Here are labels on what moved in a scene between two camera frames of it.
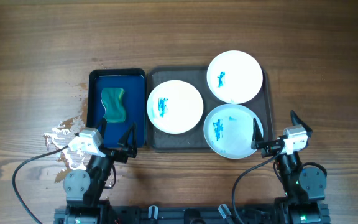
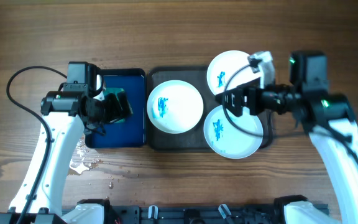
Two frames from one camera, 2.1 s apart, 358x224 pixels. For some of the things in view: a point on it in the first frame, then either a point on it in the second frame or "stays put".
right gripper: [270, 147] → [255, 93]
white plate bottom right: [227, 130] stays put
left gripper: [127, 150] → [125, 112]
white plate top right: [234, 76] stays put
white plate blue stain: [174, 107] stays put
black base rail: [183, 214] stays put
